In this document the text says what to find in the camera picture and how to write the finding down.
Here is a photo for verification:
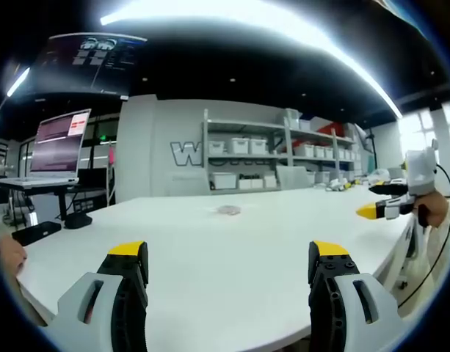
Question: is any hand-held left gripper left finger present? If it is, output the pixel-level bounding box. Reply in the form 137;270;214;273
57;241;150;352

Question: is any dark hanging screen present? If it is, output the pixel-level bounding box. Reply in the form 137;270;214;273
25;34;149;97

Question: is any grey metal shelving unit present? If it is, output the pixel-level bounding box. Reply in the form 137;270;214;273
201;108;362;192

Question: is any white leaning board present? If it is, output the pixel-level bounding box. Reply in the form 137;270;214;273
275;165;311;190

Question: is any row of white storage bins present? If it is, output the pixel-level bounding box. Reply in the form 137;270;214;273
208;109;360;191

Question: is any open silver laptop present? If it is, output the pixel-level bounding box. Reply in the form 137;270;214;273
0;108;92;191

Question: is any black phone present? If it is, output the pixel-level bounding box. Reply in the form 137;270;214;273
11;220;62;247

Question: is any short ceiling light strip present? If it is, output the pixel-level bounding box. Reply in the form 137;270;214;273
5;66;31;98

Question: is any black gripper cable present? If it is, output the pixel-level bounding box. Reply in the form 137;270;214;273
396;164;450;309

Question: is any bright window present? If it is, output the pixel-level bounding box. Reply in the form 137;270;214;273
399;99;450;158

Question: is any clutter of tools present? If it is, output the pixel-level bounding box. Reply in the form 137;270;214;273
324;167;407;193

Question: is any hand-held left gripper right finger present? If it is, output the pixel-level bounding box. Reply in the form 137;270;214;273
308;240;400;352

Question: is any person's right hand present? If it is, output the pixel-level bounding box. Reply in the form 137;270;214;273
411;191;450;230

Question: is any clear resealable bag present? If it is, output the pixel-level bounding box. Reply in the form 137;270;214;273
214;205;243;216

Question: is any black laptop stand desk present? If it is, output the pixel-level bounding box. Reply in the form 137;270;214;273
0;183;112;230

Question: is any long ceiling light strip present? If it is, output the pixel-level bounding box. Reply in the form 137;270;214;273
99;0;403;120

